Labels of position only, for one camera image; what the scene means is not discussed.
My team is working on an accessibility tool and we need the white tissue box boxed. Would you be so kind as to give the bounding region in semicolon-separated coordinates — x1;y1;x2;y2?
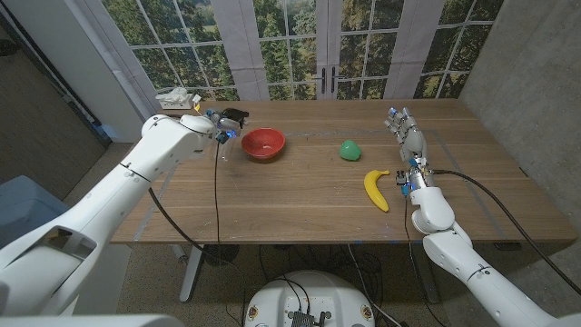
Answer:
154;86;197;111

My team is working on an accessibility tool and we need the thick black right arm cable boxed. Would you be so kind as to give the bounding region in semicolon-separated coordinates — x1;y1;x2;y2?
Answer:
430;168;581;296

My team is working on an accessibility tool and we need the printed window backdrop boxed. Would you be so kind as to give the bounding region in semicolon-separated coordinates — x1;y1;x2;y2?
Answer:
74;0;505;102

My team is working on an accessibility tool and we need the white table leg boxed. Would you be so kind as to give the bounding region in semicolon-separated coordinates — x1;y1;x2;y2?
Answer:
179;243;206;304

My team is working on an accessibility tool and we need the red bowl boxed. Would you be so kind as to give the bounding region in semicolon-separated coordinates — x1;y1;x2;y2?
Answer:
241;127;287;161

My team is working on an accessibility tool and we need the thin black left wrist cable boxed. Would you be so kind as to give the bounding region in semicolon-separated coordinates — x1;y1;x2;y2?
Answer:
213;142;223;258

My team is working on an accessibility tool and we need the clear spray bottle black head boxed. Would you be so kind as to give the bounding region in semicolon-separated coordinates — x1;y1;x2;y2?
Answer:
211;107;251;164

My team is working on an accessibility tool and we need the yellow toy banana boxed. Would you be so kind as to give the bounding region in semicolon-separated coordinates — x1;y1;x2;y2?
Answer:
363;169;391;213

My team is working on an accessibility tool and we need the round black floor fan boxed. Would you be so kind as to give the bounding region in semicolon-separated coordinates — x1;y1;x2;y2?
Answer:
202;243;241;267

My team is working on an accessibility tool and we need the blue-grey box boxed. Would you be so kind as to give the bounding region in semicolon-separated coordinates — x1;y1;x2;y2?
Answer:
0;174;69;249

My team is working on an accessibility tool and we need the grey table leg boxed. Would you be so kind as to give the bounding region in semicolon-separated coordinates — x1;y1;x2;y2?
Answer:
410;243;440;304

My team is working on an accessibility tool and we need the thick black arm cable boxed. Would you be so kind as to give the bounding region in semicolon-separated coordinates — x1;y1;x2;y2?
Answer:
147;186;249;327
430;168;581;296

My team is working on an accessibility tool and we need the green toy apple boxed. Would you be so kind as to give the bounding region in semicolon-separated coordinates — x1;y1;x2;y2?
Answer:
339;138;363;163

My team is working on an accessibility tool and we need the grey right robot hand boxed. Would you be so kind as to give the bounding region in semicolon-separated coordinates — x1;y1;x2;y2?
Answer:
384;106;436;190

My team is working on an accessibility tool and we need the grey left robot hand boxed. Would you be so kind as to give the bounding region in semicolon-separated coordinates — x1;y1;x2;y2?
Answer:
206;107;241;144

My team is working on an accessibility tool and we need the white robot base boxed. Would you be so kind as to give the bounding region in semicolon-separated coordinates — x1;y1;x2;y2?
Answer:
243;270;376;327

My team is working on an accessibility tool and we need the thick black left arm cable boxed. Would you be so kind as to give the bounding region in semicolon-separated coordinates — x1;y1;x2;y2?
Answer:
147;186;249;327

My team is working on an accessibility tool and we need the white robot chest edge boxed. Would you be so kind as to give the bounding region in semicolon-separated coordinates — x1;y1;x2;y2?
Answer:
0;313;185;327

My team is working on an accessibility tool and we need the white floor cable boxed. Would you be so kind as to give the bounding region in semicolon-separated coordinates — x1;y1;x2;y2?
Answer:
347;243;403;327

